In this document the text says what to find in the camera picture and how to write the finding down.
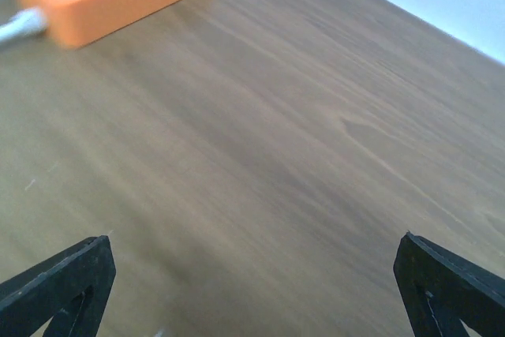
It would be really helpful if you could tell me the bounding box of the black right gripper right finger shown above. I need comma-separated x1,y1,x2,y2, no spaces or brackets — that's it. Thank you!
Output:
393,233,504,336

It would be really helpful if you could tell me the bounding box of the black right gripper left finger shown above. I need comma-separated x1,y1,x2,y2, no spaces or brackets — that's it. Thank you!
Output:
1,235,116,336

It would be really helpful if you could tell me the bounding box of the white bundled orange-strip cable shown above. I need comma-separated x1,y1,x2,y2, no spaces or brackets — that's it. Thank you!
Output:
0,7,51,46

